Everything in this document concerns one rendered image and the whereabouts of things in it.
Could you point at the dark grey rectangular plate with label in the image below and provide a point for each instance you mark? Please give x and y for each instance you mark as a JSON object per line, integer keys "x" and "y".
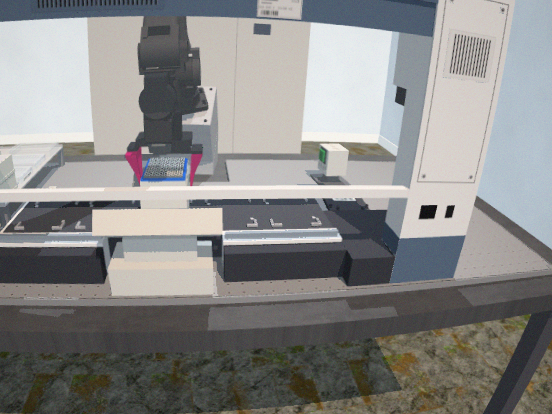
{"x": 345, "y": 204}

